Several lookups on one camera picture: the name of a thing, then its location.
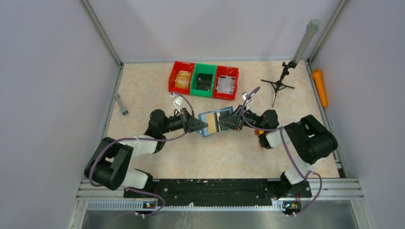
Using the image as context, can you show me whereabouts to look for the green plastic bin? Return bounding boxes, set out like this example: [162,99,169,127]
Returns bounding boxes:
[190,63,217,98]

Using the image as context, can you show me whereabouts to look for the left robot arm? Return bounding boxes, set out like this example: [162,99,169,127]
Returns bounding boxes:
[84,108,208,197]

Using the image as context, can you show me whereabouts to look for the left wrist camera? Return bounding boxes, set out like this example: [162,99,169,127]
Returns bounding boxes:
[171,94,184,111]

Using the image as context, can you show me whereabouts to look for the orange flashlight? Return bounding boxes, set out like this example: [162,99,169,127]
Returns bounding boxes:
[312,69,328,108]

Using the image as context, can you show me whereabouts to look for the red bin with orange items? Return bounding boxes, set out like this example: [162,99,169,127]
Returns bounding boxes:
[168,61,195,94]

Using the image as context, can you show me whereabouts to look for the aluminium frame rail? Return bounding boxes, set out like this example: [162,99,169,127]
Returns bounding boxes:
[68,178,374,229]

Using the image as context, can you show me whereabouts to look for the grey cylinder on tripod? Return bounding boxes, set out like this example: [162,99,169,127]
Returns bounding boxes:
[292,19,321,64]

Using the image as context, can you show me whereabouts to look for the teal card holder wallet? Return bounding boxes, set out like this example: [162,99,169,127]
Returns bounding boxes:
[197,106,234,137]

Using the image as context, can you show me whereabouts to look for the grey bracket tool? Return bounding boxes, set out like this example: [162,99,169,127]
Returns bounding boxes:
[113,94,129,115]

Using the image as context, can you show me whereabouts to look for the red bin with clear bags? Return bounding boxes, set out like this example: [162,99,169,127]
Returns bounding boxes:
[212,65,239,100]

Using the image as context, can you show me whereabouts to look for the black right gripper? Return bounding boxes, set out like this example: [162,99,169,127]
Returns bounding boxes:
[218,104,266,131]

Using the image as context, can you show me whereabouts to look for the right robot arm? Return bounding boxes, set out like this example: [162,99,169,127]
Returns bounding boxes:
[218,106,338,198]

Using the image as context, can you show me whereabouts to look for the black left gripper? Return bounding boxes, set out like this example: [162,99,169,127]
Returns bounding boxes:
[160,107,208,134]

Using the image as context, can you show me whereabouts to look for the dark grey credit card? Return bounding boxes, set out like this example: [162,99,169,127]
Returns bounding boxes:
[216,109,233,132]

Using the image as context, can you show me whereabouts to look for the black mini tripod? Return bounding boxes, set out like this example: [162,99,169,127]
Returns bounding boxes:
[260,61,297,107]

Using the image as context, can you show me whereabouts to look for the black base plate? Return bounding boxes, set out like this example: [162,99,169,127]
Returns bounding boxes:
[123,178,312,208]

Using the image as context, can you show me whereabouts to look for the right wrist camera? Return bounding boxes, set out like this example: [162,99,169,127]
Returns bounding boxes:
[241,92,253,109]

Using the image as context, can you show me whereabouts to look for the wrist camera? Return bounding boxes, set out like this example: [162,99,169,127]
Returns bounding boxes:
[171,94,184,111]
[241,92,253,109]

